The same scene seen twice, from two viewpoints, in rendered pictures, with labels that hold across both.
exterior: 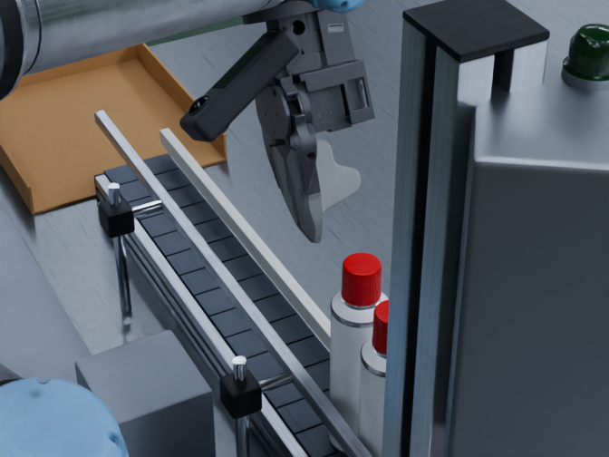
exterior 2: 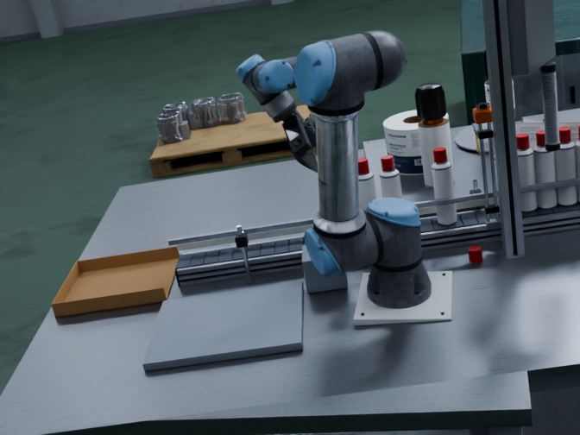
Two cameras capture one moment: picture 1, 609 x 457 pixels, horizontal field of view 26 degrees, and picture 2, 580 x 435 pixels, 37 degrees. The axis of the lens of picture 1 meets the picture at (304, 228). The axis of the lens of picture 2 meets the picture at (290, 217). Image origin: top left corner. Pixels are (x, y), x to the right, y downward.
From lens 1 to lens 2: 1.83 m
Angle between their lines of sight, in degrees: 51
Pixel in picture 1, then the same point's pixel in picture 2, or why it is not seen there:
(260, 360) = not seen: hidden behind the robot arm
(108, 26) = not seen: hidden behind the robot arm
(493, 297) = (527, 21)
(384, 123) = (195, 226)
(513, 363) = (531, 34)
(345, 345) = (370, 187)
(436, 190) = (502, 15)
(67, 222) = (181, 293)
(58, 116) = (101, 292)
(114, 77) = (88, 278)
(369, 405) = (394, 191)
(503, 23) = not seen: outside the picture
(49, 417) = (387, 203)
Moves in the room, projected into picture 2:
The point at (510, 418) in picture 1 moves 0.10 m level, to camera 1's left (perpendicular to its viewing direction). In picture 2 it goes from (532, 49) to (520, 61)
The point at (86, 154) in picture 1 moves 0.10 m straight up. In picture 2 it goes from (139, 286) to (130, 254)
